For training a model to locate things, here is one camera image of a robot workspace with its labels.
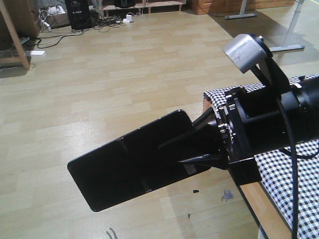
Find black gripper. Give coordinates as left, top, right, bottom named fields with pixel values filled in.
left=158, top=87, right=307, bottom=185

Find black folding smartphone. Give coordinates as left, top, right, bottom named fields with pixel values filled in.
left=67, top=110, right=209, bottom=212

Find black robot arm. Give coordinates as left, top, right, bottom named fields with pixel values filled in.
left=159, top=78, right=319, bottom=185

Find white standing desk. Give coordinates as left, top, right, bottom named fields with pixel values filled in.
left=223, top=0, right=306, bottom=52

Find black white checkered bedsheet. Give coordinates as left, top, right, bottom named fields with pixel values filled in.
left=203, top=74, right=319, bottom=239

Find light wooden shelf unit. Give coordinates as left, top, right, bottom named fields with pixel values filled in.
left=101, top=0, right=186, bottom=16

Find white power adapters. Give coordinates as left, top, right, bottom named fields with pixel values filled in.
left=123, top=14, right=134, bottom=24

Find black computer tower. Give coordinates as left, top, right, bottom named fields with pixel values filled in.
left=65, top=0, right=92, bottom=30

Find wooden table leg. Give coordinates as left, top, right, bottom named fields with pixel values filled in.
left=0, top=0, right=30, bottom=70

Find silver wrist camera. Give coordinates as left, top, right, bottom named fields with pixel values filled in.
left=222, top=34, right=272, bottom=74

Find tangled black floor cables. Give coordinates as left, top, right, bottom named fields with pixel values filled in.
left=24, top=9, right=140, bottom=49

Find cardboard box with cables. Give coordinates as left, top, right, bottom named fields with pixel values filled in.
left=38, top=4, right=70, bottom=31

